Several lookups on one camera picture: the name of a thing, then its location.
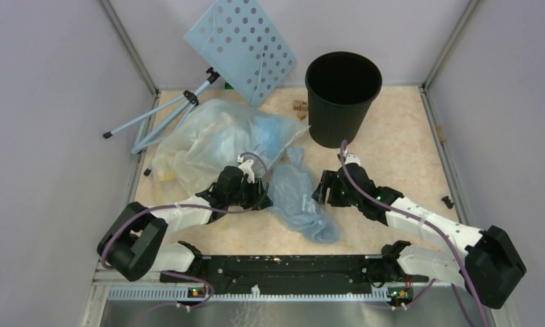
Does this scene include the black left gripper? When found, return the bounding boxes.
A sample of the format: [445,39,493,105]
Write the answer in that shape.
[227,176,273,211]

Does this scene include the light blue trash bag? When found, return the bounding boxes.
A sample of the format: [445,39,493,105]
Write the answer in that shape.
[268,147,340,244]

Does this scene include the translucent yellowish trash bag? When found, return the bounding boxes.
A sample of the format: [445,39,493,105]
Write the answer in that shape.
[151,99,309,195]

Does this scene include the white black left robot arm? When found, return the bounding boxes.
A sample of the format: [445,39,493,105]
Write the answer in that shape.
[97,166,273,282]

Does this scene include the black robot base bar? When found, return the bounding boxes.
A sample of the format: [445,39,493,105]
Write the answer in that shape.
[185,255,428,295]

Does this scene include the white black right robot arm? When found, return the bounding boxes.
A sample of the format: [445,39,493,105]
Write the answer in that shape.
[312,163,527,309]

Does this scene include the black plastic trash bin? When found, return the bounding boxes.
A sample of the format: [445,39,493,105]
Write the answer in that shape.
[305,51,383,149]

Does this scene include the small black clip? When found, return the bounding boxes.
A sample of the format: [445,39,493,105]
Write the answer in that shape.
[441,196,454,209]

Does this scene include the light blue tripod legs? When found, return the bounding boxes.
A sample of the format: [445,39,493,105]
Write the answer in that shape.
[102,67,221,154]

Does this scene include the light blue perforated stand plate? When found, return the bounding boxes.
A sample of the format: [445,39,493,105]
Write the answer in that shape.
[184,0,296,108]

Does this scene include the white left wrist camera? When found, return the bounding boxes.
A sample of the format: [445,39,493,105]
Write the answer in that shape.
[237,154,255,184]

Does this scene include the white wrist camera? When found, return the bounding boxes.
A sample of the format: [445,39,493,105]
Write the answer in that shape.
[343,153,362,167]
[237,154,255,184]

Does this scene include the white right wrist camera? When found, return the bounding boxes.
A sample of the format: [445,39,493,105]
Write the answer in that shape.
[343,153,362,167]

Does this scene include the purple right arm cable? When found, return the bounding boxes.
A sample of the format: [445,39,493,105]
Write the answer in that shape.
[339,140,493,327]

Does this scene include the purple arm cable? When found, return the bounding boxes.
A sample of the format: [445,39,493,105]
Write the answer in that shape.
[99,151,272,270]
[339,140,493,327]

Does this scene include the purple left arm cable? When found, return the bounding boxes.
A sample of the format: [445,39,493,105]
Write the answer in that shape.
[99,151,272,270]

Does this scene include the white slotted cable duct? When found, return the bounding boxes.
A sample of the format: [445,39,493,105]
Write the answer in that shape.
[107,286,390,302]

